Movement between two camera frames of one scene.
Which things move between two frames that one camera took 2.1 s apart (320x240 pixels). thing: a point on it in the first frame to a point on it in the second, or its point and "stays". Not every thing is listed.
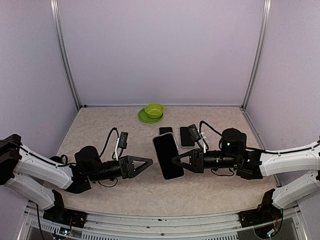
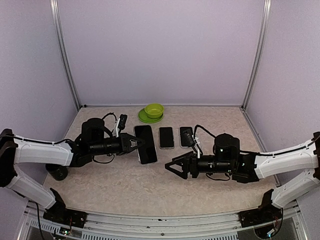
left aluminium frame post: [54, 10] stays
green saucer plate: [143, 117] stays
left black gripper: [131, 172] to [125, 144]
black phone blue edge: [167, 149] to [147, 152]
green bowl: [154, 110] stays
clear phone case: [167, 149] to [147, 153]
